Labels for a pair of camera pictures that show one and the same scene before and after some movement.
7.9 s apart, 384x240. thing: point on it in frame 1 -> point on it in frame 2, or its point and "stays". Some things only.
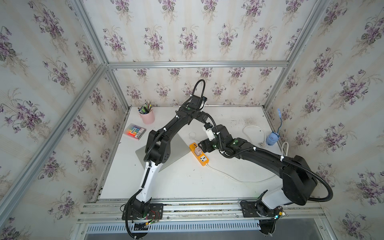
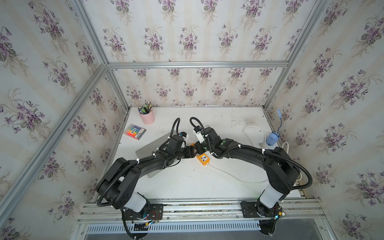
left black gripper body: x=200 y=116 -> x=187 y=153
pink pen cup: x=148 y=118 stays
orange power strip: x=202 y=159 stays
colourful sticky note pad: x=135 y=131 stays
